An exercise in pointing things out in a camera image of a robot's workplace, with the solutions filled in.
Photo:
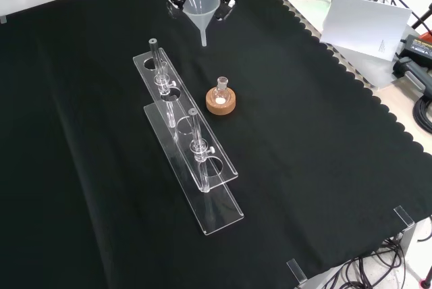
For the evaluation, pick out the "small round-bottom glass flask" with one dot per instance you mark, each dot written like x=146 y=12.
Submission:
x=221 y=91

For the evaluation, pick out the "pale board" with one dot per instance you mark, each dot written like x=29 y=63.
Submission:
x=364 y=25

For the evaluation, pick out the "grey metal base plate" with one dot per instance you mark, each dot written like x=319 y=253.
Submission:
x=368 y=69

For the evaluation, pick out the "black power adapter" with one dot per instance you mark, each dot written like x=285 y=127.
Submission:
x=420 y=46

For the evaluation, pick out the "black cloth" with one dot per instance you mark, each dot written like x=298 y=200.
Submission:
x=101 y=167

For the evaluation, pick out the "clear cloth clip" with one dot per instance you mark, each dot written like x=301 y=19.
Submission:
x=404 y=216
x=297 y=271

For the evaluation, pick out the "clear acrylic funnel stand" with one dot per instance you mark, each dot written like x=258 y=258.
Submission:
x=189 y=140

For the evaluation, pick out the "translucent plastic funnel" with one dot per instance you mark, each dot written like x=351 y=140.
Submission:
x=202 y=7

